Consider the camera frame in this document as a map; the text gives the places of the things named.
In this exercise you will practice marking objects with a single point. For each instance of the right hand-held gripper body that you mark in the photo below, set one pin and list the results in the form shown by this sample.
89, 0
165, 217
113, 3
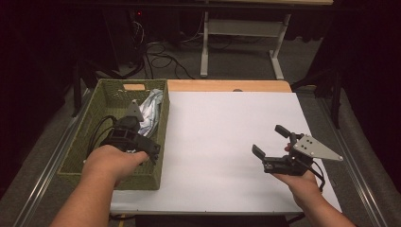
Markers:
299, 157

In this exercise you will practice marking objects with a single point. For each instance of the black metal stand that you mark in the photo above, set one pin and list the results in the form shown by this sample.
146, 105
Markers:
327, 91

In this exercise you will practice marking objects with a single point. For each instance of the light blue cloth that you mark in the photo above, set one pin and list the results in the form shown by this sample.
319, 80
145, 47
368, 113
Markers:
151, 110

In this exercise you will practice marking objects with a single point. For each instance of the silver floor rail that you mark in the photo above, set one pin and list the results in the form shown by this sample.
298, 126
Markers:
356, 170
47, 164

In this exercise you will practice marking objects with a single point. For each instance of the green woven basket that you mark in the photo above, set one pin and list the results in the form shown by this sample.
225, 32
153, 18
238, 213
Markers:
104, 107

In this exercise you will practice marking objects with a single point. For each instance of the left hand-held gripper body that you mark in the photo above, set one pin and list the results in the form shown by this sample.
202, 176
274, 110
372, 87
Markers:
126, 135

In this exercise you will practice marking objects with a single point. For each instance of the white paper sheet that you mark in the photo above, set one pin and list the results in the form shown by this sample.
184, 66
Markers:
220, 151

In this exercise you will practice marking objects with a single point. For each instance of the person's left hand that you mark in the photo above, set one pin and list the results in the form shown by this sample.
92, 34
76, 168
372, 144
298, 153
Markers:
114, 161

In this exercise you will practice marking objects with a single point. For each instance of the white metal table frame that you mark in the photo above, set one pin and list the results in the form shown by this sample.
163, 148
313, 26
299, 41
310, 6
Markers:
242, 28

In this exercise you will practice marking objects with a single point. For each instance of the person's right hand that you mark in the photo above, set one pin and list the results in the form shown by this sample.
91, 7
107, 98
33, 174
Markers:
302, 186

